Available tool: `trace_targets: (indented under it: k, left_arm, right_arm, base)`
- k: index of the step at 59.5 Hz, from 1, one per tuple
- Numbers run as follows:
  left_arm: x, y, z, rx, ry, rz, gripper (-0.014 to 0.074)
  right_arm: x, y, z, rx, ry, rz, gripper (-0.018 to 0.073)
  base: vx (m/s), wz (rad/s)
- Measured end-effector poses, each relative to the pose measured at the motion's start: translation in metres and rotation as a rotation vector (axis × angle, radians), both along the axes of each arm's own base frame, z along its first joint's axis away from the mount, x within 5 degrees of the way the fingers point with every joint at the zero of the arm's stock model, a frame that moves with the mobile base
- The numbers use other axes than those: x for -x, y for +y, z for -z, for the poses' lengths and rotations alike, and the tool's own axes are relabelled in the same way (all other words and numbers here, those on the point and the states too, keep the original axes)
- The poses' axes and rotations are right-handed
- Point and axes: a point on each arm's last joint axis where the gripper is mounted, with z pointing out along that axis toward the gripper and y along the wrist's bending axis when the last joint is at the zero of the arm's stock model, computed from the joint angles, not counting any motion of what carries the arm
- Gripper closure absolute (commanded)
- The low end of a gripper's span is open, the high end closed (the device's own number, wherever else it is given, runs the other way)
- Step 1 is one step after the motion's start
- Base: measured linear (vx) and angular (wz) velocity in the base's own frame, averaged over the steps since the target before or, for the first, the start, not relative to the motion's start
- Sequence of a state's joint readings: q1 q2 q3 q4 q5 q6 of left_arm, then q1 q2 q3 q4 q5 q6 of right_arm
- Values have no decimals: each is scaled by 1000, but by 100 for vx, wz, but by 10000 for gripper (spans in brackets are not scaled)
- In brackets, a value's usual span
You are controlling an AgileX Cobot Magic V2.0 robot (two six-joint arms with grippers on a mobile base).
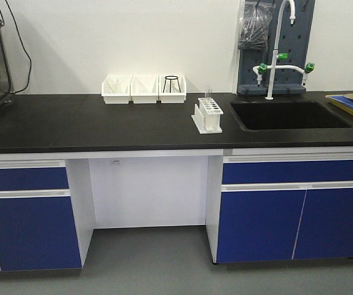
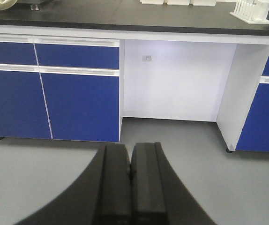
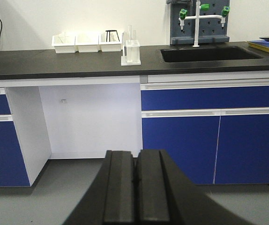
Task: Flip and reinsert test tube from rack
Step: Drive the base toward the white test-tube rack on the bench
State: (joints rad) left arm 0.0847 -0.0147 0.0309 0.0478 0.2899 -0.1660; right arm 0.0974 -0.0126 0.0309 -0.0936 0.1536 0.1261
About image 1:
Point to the clear glass test tube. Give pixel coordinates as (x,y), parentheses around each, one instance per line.
(208,92)

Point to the white test tube rack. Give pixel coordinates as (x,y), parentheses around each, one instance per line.
(207,116)

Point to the white right storage bin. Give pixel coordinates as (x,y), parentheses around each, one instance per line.
(172,97)

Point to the white storage bin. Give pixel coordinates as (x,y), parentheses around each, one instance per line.
(144,89)
(172,97)
(115,89)

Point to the white middle storage bin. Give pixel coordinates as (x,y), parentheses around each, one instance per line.
(144,89)

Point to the black metal tripod stand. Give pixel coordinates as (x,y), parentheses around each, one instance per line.
(171,84)

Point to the white left storage bin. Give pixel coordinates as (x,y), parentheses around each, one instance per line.
(115,89)

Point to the white gooseneck lab faucet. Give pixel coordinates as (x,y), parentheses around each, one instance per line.
(262,68)

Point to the black lab sink basin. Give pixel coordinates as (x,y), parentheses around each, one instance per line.
(271,116)

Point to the plastic bag of pegs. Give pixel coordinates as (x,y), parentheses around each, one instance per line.
(254,21)

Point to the grey blue drying pegboard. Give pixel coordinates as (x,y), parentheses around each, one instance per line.
(294,41)

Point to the blue tray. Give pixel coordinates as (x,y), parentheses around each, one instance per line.
(350,103)

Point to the blue far right cabinet door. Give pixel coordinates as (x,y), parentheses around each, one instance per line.
(326,227)

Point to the blue right drawer front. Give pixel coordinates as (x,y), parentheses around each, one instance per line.
(287,172)

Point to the blue drawer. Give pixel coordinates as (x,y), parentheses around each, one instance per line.
(23,179)
(287,172)

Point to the blue left cabinet door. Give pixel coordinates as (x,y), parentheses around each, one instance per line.
(38,234)

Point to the blue left drawer front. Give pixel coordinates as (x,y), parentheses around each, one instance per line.
(23,179)

